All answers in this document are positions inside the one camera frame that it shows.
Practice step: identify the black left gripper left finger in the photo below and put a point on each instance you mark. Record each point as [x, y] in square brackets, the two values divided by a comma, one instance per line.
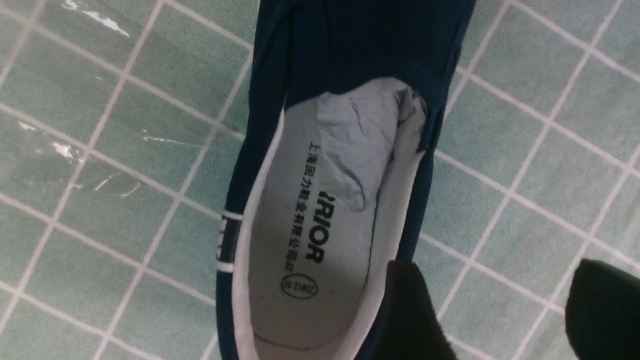
[410, 329]

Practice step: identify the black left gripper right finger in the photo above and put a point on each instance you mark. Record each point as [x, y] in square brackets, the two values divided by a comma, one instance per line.
[602, 314]

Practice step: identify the navy slip-on shoe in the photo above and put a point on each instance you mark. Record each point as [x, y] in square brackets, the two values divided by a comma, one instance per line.
[347, 99]

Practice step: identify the green checkered floor cloth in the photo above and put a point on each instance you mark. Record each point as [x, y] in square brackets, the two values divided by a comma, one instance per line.
[121, 122]

